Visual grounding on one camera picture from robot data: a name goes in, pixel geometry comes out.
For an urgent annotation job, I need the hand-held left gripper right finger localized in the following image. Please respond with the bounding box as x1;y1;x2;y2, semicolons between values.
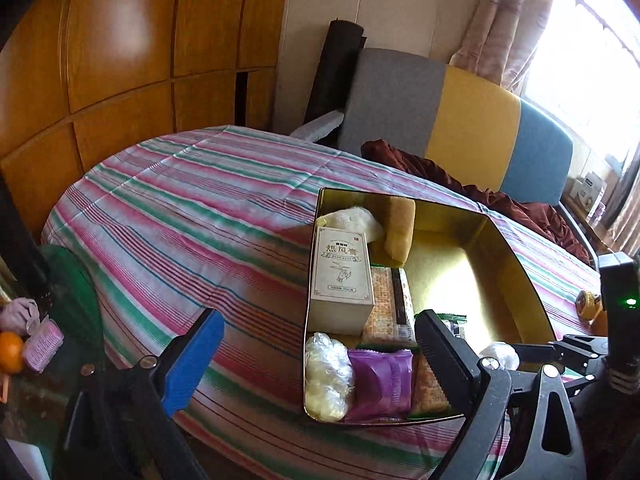
415;310;586;480

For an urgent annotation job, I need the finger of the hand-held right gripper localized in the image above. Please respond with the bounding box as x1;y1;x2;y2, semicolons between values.
511;334;608;368
560;365;608;396

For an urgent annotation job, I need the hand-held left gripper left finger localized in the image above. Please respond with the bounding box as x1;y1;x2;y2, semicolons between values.
65;309;226;480

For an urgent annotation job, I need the purple patterned snack packet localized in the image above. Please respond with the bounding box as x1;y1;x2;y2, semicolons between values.
345;349;415;422

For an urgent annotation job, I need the maroon box with gold interior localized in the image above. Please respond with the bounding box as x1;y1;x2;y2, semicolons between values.
302;187;556;423

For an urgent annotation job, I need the large golden sponge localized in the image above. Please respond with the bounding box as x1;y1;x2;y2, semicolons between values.
384;196;417;267

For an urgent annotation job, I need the white plastic wrapped item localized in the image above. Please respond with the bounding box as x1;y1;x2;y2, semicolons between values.
305;332;356;422
317;205;385;246
477;341;521;372

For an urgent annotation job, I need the beige printed carton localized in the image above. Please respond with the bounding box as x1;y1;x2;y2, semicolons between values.
309;226;376;336

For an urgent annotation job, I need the white appliance box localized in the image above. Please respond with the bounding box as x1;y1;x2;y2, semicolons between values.
570;172;607;216

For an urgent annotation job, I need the green plastic object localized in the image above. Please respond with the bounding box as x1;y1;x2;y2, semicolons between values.
37;245;106;346

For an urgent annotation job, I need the striped bed sheet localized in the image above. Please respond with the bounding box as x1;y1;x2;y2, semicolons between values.
40;125;601;480

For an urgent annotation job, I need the maroon blanket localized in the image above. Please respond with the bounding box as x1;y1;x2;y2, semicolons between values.
361;140;596;266

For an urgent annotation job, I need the pink cloth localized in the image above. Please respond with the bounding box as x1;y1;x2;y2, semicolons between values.
0;297;41;336

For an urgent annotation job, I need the orange fruit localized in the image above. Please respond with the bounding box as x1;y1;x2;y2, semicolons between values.
0;331;26;375

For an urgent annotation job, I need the grey yellow blue headboard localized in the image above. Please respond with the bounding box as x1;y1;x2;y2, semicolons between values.
337;47;573;206

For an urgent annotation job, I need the white foam piece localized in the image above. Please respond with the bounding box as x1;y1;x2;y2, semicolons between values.
289;111;346;143

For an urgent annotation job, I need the wooden wardrobe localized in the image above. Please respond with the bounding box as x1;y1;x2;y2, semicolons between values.
0;0;293;231

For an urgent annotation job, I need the black rolled mat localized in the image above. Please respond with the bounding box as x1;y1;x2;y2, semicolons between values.
305;19;368;123

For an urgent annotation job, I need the beige curtain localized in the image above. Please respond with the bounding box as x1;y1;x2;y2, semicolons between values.
450;0;566;93

